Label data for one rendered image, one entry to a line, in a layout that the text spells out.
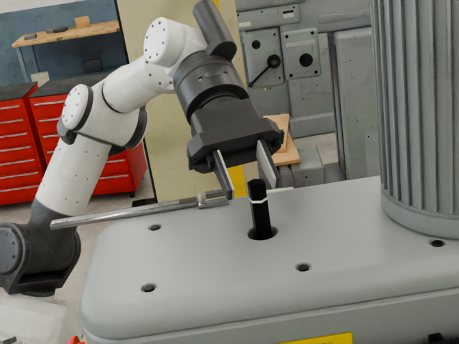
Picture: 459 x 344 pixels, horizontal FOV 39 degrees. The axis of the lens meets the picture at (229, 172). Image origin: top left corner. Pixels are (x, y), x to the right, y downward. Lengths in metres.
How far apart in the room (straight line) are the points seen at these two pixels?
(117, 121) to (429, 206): 0.57
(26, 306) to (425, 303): 0.72
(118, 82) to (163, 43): 0.18
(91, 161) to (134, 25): 1.36
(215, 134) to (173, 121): 1.75
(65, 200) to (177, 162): 1.46
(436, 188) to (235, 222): 0.25
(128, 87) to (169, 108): 1.49
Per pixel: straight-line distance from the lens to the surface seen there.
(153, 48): 0.93
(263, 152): 0.81
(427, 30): 0.69
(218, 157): 0.80
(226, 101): 0.84
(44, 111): 5.60
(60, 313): 1.21
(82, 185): 1.17
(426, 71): 0.70
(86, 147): 1.15
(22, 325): 1.21
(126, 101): 1.07
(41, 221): 1.19
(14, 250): 1.17
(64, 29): 9.53
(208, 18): 0.92
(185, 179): 2.63
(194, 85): 0.86
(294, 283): 0.70
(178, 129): 2.56
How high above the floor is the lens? 2.27
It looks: 23 degrees down
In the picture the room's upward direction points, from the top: 9 degrees counter-clockwise
